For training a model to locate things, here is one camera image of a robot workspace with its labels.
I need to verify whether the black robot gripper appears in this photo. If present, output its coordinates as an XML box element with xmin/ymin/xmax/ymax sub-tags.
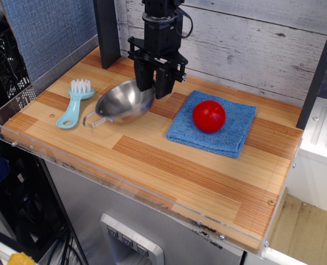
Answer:
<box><xmin>128</xmin><ymin>16</ymin><xmax>188</xmax><ymax>99</ymax></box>

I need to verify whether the stainless steel strainer bowl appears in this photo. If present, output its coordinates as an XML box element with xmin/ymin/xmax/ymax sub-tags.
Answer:
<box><xmin>82</xmin><ymin>79</ymin><xmax>156</xmax><ymax>128</ymax></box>

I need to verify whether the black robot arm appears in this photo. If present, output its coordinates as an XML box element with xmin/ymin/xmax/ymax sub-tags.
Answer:
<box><xmin>128</xmin><ymin>1</ymin><xmax>188</xmax><ymax>99</ymax></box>

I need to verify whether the light blue scrub brush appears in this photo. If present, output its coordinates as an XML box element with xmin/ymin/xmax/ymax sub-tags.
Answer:
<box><xmin>56</xmin><ymin>79</ymin><xmax>94</xmax><ymax>129</ymax></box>

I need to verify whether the folded blue cloth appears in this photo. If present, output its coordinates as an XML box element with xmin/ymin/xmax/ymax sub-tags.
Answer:
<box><xmin>166</xmin><ymin>91</ymin><xmax>257</xmax><ymax>158</ymax></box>

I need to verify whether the red ball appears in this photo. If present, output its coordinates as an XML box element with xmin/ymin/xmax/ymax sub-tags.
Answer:
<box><xmin>192</xmin><ymin>100</ymin><xmax>226</xmax><ymax>133</ymax></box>

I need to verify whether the black plastic crate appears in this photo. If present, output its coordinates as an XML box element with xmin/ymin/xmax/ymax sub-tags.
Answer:
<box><xmin>0</xmin><ymin>24</ymin><xmax>30</xmax><ymax>107</ymax></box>

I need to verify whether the silver toy appliance cabinet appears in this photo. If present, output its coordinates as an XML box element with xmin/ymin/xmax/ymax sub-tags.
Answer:
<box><xmin>45</xmin><ymin>161</ymin><xmax>245</xmax><ymax>264</ymax></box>

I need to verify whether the white toy sink counter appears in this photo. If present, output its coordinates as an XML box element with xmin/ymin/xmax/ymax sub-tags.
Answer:
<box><xmin>286</xmin><ymin>97</ymin><xmax>327</xmax><ymax>211</ymax></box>

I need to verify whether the clear acrylic table guard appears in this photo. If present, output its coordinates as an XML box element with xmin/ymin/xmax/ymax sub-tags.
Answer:
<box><xmin>0</xmin><ymin>48</ymin><xmax>302</xmax><ymax>254</ymax></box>

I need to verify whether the yellow object bottom left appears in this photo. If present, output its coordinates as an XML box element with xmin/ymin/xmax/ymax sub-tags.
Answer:
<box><xmin>7</xmin><ymin>252</ymin><xmax>36</xmax><ymax>265</ymax></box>

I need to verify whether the dark grey left post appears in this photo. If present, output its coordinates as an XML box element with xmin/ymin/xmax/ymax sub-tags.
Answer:
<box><xmin>93</xmin><ymin>0</ymin><xmax>121</xmax><ymax>69</ymax></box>

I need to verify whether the dark grey post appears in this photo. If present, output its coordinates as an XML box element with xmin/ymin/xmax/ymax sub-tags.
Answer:
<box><xmin>296</xmin><ymin>39</ymin><xmax>327</xmax><ymax>130</ymax></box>
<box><xmin>93</xmin><ymin>0</ymin><xmax>121</xmax><ymax>69</ymax></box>

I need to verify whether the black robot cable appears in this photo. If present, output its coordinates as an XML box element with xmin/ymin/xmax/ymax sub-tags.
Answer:
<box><xmin>175</xmin><ymin>6</ymin><xmax>194</xmax><ymax>39</ymax></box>

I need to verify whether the dark grey right post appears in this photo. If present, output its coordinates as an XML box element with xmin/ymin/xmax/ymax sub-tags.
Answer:
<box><xmin>296</xmin><ymin>39</ymin><xmax>327</xmax><ymax>130</ymax></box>

